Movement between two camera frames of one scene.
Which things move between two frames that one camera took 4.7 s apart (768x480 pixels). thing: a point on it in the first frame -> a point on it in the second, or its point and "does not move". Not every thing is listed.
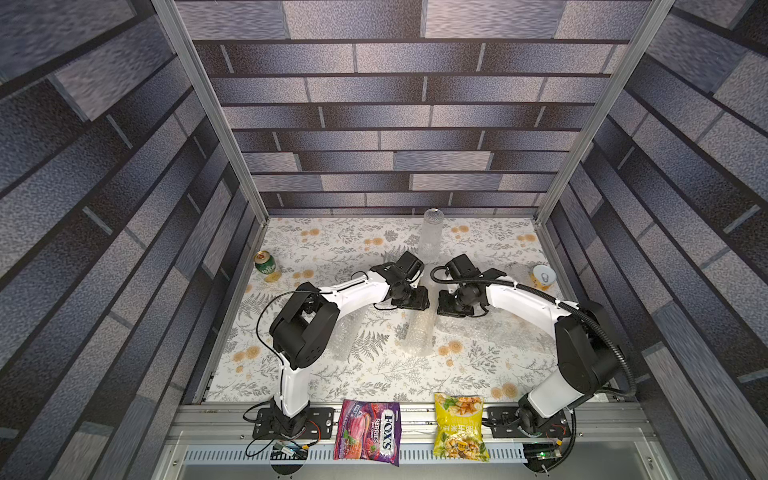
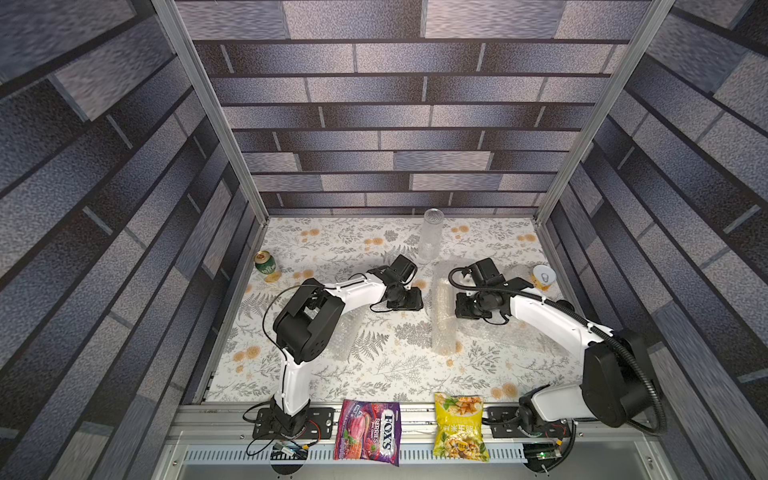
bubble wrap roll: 419,340 -> 444,316
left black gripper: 421,300 does not move
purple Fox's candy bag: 369,430 does not move
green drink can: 264,262 does not move
